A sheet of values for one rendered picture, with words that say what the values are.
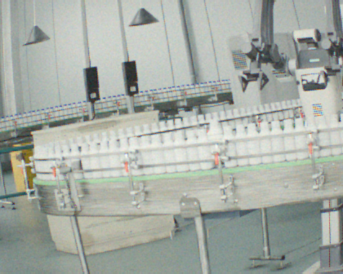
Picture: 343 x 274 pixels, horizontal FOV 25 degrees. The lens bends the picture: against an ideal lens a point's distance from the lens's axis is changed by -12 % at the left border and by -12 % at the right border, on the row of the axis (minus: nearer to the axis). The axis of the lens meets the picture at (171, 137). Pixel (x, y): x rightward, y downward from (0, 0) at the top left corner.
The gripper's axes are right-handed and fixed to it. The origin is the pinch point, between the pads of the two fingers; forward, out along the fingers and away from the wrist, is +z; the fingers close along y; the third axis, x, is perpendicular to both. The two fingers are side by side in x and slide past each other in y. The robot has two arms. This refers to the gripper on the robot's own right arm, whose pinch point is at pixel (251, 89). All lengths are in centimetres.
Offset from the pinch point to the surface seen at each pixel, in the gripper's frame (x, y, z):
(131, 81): 353, -418, -274
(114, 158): -23, -51, 41
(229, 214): 21, -14, 52
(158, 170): -19, -28, 46
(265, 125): -23.1, 25.7, 34.0
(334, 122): -21, 61, 35
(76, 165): -25, -73, 43
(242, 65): 389, -292, -296
